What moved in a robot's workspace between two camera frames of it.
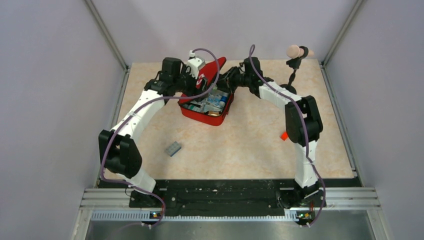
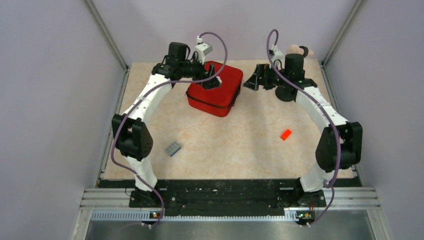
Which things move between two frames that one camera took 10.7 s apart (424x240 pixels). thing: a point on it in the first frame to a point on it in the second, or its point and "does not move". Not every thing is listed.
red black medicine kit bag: [211, 70] to [219, 101]
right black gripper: [226, 82] to [262, 71]
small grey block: [173, 148] does not move
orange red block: [284, 136] does not move
